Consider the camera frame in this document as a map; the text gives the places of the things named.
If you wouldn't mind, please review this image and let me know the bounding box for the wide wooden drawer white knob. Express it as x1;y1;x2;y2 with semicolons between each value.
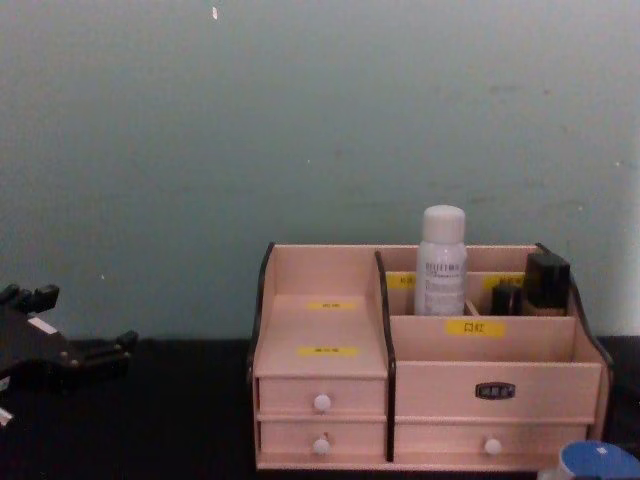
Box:
394;423;588;458

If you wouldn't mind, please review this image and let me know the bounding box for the pale wooden desk organizer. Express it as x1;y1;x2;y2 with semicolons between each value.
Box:
246;241;615;472

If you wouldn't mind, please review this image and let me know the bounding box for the black table cloth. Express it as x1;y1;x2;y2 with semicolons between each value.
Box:
0;336;640;480

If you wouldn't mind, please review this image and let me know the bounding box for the small black lipstick tube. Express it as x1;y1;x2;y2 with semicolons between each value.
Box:
490;283;524;317

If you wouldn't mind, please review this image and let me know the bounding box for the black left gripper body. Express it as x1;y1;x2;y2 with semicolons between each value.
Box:
0;305;84;397

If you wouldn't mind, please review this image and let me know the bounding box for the small wooden drawer white knob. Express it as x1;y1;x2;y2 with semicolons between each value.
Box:
258;418;388;458
256;376;388;416

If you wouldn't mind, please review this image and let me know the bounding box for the white spray bottle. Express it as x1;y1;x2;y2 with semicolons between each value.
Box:
413;204;469;318

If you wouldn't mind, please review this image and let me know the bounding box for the black capped cosmetic bottle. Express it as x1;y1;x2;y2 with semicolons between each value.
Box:
521;251;573;318

